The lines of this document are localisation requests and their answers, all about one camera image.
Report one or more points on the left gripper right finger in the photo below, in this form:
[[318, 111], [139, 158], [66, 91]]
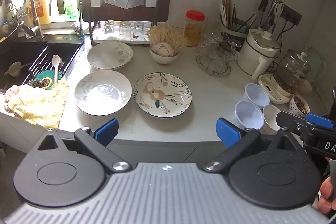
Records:
[[239, 143]]

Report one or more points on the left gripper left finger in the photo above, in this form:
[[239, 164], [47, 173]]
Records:
[[95, 143]]

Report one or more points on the translucent plastic bowl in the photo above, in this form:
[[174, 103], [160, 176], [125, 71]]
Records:
[[248, 115], [256, 94]]

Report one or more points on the person's right hand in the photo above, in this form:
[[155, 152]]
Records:
[[326, 201]]

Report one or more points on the patterned bowl with dregs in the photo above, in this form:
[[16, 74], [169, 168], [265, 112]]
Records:
[[298, 106]]

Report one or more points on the yellow dish cloth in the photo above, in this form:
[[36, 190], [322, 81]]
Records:
[[36, 105]]

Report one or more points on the glass health kettle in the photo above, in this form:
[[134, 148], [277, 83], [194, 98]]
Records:
[[289, 74]]

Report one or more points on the floral bunny plate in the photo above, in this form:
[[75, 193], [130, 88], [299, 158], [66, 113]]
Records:
[[162, 95]]

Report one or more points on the teal flower sink mat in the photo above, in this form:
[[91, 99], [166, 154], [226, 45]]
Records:
[[47, 79]]

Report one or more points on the white rice cooker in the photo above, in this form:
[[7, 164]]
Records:
[[257, 53]]

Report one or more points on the steel wool scrubber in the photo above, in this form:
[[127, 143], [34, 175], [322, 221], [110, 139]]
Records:
[[36, 83]]

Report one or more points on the white ceramic spoon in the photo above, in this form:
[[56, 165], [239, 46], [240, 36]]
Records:
[[55, 63]]

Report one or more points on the black sink drain rack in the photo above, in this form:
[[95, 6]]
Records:
[[69, 52]]

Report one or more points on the chopstick holder with chopsticks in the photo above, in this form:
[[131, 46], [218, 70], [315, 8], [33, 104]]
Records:
[[232, 26]]

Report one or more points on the upturned drinking glass left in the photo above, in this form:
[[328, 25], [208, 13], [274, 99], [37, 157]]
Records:
[[109, 27]]

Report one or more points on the upturned drinking glass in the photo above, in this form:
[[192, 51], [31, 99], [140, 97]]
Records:
[[125, 30], [138, 29], [109, 27]]

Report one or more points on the upturned drinking glass middle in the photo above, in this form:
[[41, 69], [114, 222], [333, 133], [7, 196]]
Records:
[[125, 30]]

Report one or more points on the red-lid glass jar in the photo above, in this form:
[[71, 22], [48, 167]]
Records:
[[193, 28]]

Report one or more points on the upturned drinking glass right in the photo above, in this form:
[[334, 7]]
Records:
[[138, 29]]

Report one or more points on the bowl with garlic and noodles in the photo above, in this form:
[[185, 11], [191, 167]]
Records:
[[165, 43]]

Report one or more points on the green detergent bottle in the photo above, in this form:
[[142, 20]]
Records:
[[70, 7]]

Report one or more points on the black dish rack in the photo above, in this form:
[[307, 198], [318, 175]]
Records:
[[123, 3]]

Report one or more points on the wire rack with glasses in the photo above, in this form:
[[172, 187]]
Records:
[[217, 53]]

